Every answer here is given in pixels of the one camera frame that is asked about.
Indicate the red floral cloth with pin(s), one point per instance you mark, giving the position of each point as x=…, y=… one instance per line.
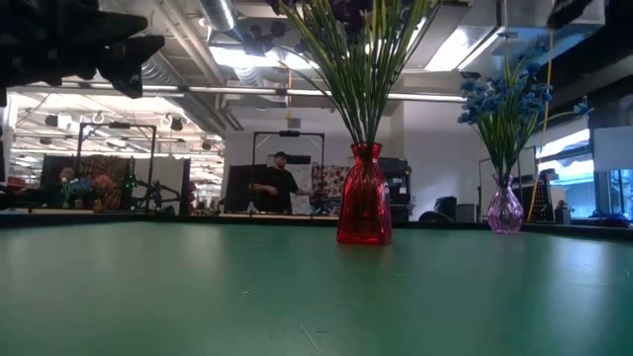
x=330, y=180

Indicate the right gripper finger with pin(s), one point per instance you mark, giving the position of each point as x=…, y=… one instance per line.
x=569, y=11

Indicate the green table mat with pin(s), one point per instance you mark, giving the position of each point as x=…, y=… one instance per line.
x=297, y=287

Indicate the silver ventilation duct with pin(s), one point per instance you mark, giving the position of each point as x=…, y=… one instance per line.
x=163, y=74

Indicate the long ceiling light strip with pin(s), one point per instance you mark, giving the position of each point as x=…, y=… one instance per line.
x=232, y=90

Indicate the purple artificial flower bunch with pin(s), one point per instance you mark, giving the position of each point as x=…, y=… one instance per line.
x=357, y=114
x=373, y=114

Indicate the plaid cloth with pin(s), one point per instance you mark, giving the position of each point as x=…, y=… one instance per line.
x=106, y=165

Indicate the black gantry frame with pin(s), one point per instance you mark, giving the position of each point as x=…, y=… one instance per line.
x=117, y=125
x=289, y=133

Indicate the black perforated stand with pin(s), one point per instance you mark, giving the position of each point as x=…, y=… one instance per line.
x=544, y=203

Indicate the black background robot arm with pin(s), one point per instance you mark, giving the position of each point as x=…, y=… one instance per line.
x=155, y=193

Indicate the red glass vase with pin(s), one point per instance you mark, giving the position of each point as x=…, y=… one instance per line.
x=364, y=207

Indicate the colourful flower bouquet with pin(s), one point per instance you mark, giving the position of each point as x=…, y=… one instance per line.
x=104, y=185

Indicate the purple glass vase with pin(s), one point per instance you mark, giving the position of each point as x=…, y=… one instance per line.
x=504, y=212

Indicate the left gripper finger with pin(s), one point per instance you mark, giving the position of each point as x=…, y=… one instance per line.
x=131, y=62
x=121, y=26

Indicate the black machine cabinet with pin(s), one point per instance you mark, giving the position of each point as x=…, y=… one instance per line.
x=398, y=183

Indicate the person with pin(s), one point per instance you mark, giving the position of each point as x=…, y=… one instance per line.
x=279, y=188

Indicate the black office chair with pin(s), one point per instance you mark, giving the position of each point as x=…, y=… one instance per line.
x=437, y=210

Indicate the round silver duct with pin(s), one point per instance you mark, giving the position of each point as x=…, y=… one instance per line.
x=220, y=12

